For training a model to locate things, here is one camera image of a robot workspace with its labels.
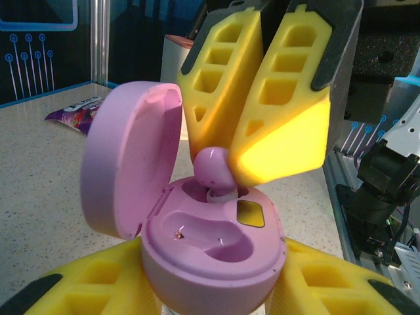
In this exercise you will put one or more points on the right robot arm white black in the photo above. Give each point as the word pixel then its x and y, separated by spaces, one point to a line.
pixel 377 170

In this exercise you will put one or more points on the aluminium frame post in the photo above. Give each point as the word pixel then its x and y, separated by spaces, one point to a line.
pixel 98 39

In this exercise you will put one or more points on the cream knife block orange top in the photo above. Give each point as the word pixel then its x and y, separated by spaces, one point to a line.
pixel 174 62

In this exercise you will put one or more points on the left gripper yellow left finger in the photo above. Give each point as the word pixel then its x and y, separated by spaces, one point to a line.
pixel 82 288

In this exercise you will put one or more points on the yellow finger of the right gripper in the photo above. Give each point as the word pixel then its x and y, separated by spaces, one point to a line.
pixel 285 147
pixel 223 108

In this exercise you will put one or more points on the purple candy bag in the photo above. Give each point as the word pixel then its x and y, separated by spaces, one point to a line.
pixel 75 115

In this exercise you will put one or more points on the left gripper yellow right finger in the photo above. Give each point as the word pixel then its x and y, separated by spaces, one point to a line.
pixel 328 288

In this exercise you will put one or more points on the purple earbud charging case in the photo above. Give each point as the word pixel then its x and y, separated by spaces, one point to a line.
pixel 210 269

